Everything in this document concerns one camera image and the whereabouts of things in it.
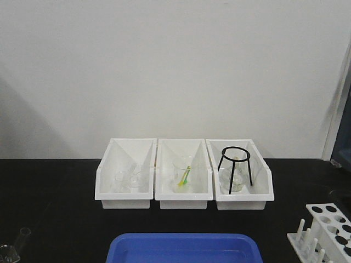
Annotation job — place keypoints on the clear glass test tube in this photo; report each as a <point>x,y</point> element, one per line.
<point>21,239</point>

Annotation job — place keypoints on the white test tube rack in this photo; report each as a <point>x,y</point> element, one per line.
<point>328,237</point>

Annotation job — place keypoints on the clear glass beaker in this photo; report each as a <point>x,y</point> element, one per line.
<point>179,166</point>

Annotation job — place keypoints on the green plastic spatula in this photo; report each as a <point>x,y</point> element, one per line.
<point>188,169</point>

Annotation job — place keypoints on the white middle storage bin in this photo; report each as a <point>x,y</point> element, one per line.
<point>167,151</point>

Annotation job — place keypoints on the white storage bin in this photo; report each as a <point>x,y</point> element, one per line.
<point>251,197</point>
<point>120,154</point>
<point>167,151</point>

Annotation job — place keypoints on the yellow plastic spatula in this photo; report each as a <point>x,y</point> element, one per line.
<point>181,181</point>

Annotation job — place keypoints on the black metal tripod stand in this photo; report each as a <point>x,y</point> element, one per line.
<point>237,154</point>

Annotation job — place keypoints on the clear glassware in left bin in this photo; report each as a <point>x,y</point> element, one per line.
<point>131,180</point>

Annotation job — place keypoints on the white left storage bin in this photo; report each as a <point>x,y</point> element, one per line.
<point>120,154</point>

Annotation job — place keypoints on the clear glass flask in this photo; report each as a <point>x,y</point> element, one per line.
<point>230,185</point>

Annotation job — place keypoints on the white right storage bin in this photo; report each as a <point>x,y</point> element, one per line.
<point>251,197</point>

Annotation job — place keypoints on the blue plastic tray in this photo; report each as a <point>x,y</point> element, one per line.
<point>183,247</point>

